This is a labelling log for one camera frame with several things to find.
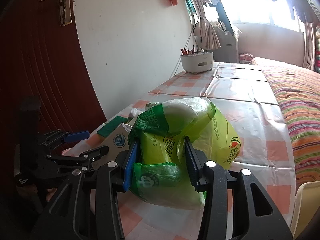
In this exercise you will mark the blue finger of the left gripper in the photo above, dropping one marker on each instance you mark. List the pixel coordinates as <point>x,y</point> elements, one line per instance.
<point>78,136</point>

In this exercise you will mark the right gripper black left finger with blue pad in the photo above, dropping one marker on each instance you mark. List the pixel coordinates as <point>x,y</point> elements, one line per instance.
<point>113,177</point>

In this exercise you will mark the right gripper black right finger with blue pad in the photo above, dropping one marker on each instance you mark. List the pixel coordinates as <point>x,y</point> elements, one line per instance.
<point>255,215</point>

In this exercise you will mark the green yellow sponge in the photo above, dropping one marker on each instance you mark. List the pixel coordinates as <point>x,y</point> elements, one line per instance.
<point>109,127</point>

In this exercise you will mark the white paper carton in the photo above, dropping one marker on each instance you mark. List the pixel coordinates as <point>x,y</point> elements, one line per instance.
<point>116,143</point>

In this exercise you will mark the green plastic bag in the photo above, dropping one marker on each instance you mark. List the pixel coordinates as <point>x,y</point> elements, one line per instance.
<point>159,175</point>

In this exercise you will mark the white tissue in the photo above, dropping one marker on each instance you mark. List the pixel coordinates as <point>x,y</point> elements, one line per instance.
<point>134,113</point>

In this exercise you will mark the cream trash bin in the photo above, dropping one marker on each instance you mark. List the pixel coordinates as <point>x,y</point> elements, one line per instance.
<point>305,220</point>

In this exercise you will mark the dark red wooden door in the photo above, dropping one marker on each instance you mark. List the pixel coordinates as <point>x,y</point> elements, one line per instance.
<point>42,60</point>

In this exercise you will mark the checkered plastic tablecloth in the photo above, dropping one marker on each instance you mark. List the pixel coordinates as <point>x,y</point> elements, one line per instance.
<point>245,98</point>

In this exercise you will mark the striped bed sheet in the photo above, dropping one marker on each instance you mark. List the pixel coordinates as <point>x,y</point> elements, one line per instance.
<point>297,93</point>

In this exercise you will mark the white pen holder basket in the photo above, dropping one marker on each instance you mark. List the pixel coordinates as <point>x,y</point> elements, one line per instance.
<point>196,62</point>

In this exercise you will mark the grey air cooler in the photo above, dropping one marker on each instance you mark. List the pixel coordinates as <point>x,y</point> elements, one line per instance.
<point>228,52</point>

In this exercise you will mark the right pink curtain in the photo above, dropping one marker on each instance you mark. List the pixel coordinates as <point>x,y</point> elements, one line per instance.
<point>309,47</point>

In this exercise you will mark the brass door handle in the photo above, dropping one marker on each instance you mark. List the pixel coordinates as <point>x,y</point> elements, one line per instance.
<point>65,12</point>

